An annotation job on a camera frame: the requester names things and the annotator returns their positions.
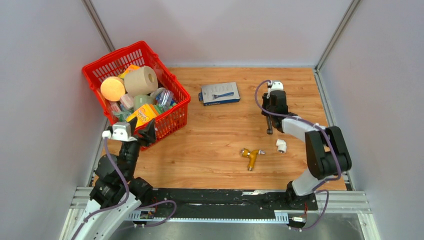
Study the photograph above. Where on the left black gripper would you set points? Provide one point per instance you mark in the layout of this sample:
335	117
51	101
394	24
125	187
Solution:
150	135

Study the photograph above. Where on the grey blue razor box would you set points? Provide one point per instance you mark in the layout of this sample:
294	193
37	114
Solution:
219	93

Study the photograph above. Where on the dark grey metal faucet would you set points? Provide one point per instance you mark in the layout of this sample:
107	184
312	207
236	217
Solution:
269	130

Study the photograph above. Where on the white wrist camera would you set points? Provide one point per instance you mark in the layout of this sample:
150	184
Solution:
120	131
274	85

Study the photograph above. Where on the white pvc elbow fitting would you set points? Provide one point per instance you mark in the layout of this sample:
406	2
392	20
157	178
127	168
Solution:
281	146

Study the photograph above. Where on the brown toilet paper roll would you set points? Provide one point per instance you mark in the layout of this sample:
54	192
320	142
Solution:
141	81

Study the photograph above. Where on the yellow brass tap valve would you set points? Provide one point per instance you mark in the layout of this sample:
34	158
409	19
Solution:
252	156

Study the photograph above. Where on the yellow orange snack packet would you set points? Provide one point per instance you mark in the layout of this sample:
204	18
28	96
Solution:
144	114

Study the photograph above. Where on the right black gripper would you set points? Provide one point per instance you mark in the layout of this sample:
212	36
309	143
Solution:
265	99

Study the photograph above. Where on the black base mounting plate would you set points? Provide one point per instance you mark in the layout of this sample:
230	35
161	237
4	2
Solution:
221	205

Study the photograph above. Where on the orange round sponge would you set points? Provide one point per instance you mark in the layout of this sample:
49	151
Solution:
112	88

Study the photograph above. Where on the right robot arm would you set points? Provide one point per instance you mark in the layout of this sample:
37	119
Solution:
327	155

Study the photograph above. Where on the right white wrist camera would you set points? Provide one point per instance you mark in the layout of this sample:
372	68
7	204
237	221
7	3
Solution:
274	85

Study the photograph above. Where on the pale green soap bottle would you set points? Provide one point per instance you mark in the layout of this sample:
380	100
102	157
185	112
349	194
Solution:
140	100

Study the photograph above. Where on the red plastic basket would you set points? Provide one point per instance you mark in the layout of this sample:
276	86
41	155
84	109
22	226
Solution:
140	53

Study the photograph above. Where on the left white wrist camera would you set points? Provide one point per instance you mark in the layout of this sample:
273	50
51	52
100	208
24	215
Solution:
120	131

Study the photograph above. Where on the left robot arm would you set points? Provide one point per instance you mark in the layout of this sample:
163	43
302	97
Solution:
116	193

